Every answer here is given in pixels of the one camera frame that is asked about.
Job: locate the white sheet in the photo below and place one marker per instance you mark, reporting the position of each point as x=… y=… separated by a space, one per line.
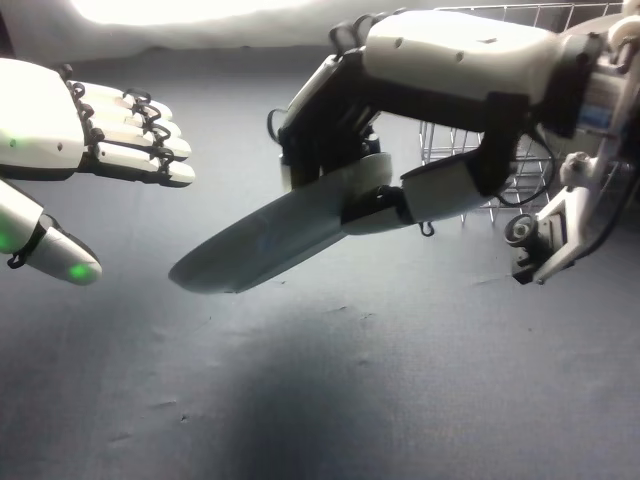
x=300 y=35

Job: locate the grey table cloth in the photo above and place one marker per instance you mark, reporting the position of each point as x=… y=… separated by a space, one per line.
x=450 y=375

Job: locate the white plate with black rim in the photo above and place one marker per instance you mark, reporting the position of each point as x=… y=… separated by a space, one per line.
x=260 y=240

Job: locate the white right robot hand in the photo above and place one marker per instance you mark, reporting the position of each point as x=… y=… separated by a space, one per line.
x=450 y=55

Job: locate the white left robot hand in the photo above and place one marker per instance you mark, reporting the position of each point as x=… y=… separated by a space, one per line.
x=40 y=115

